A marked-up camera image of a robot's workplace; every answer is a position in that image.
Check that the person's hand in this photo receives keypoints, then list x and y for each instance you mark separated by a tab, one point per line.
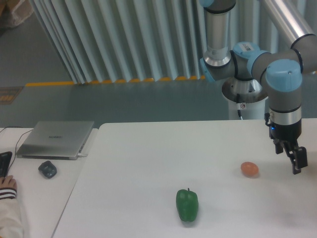
8	182

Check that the white folding partition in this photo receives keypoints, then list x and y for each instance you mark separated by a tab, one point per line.
154	39

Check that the white sleeved forearm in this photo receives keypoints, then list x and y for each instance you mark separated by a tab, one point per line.
10	216

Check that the brown egg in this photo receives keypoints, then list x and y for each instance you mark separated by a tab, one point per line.
249	169

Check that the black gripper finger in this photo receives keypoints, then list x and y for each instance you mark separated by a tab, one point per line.
290	155
300	159

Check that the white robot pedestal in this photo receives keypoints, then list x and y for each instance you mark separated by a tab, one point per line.
245	99

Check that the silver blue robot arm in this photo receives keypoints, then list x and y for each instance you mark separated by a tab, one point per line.
280	74

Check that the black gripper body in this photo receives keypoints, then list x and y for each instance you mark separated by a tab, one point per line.
285	136

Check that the silver closed laptop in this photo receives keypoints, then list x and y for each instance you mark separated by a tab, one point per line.
62	140

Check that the black keyboard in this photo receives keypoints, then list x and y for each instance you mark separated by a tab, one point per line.
5	159

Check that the green bell pepper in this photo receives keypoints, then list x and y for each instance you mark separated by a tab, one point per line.
187	205

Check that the brown cardboard box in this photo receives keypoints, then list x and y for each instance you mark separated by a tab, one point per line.
14	12

